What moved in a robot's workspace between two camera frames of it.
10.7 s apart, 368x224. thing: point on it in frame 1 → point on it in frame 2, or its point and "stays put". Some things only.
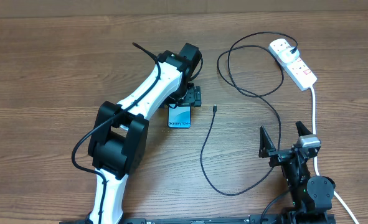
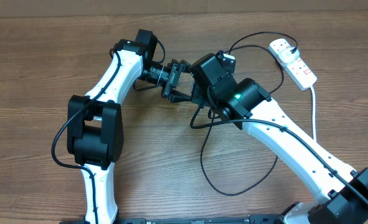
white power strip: [304, 78] stays put
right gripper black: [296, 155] → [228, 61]
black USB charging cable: [241, 89] stays put
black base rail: [254, 219] stays put
